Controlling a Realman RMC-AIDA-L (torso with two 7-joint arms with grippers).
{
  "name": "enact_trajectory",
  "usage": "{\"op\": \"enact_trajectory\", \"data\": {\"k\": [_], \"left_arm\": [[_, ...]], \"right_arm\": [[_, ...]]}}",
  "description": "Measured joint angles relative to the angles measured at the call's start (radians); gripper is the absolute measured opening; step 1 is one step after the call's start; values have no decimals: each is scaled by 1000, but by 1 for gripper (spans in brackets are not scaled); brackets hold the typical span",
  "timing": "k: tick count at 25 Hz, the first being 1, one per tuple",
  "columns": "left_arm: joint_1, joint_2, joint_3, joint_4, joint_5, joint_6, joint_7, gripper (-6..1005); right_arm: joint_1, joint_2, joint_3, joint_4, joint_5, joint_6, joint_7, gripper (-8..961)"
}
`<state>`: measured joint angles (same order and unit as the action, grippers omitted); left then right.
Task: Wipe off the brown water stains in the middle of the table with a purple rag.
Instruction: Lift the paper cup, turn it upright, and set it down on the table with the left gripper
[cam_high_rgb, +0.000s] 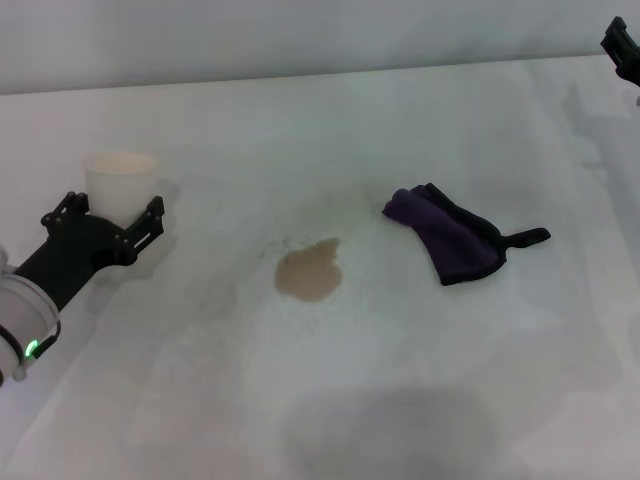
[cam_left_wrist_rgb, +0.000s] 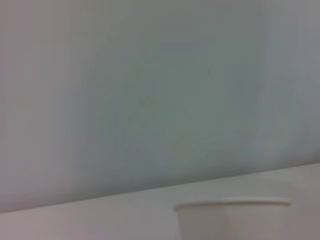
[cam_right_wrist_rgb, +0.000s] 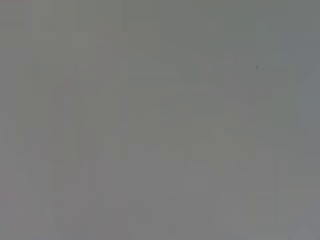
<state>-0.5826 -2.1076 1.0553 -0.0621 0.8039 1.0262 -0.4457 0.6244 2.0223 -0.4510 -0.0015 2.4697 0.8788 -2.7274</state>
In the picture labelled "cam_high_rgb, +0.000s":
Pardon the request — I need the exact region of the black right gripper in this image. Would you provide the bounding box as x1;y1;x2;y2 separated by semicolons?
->
599;16;640;89

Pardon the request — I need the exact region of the white paper cup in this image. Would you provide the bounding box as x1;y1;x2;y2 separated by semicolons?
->
82;151;160;222

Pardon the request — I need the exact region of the brown water stain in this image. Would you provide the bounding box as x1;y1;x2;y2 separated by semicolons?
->
273;237;344;304

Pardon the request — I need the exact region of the purple rag with black edge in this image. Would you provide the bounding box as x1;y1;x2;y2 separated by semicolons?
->
381;182;552;288

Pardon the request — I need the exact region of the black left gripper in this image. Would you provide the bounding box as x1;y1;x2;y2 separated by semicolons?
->
13;191;166;314

